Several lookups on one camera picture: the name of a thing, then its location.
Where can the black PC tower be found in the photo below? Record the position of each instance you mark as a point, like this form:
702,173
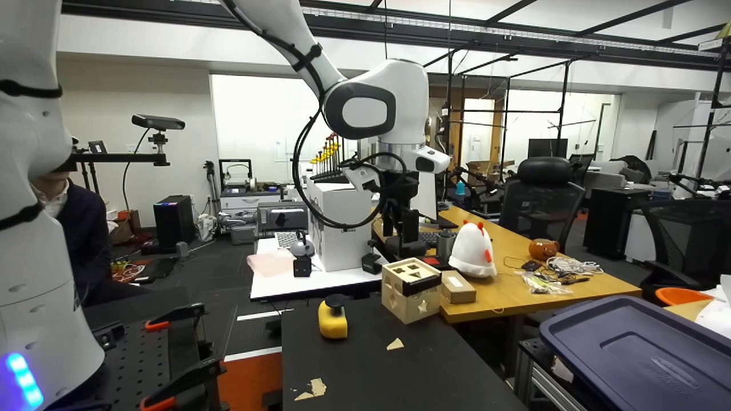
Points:
174,219

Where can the person in dark jacket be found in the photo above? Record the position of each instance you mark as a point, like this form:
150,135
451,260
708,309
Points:
82,236

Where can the black cabinet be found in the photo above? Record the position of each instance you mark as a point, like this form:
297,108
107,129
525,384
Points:
609,219

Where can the dark green mug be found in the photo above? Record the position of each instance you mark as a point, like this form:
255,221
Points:
447,247

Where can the black camera on stand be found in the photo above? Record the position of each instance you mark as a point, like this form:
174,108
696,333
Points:
155,123

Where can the yellow tape dispenser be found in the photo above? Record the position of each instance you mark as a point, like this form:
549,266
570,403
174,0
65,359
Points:
331,327

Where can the orange plastic panel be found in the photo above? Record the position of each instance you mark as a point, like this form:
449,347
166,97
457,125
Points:
251,384

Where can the small beige paper scrap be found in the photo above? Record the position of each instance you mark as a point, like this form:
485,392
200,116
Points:
394,342

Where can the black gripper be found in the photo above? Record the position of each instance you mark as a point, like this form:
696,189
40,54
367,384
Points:
401,186

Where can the large white cardboard box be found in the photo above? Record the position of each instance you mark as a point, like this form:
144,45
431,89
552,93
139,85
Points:
338,243

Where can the small framed screen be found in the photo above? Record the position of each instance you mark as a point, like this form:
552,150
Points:
234,173

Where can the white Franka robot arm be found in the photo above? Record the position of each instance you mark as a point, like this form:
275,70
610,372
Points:
30,228

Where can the orange bowl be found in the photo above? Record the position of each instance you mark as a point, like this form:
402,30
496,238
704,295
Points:
680,295

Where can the wooden desk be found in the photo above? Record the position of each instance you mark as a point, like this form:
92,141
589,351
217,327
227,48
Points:
516,292

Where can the orange pumpkin ball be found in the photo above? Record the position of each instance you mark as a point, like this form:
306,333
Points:
541,249

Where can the black background monitor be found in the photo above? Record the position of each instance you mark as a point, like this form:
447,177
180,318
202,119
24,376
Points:
547,147

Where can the black stand base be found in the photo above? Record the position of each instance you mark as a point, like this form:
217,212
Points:
303,266

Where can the small tan box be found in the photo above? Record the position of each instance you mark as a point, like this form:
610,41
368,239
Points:
457,288

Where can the white paper sheet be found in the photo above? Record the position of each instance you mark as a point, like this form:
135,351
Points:
716,304

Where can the wooden shape sorter box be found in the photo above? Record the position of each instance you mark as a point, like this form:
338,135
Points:
412,292

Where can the navy plastic storage bin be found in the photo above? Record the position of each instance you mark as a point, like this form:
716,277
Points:
641,357

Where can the black office chair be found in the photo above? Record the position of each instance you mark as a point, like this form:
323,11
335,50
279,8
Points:
540,197

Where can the white hard hat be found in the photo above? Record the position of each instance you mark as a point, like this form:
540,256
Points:
472,252

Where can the grey Unitree device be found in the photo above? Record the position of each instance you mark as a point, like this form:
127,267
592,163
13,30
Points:
281,218

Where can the pile of plastic wrappers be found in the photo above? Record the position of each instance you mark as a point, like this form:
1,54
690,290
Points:
561,271

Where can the pale pink paper sheet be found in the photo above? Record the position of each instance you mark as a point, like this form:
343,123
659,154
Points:
270,263

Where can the black mesh chair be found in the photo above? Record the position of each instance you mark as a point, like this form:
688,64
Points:
688,236

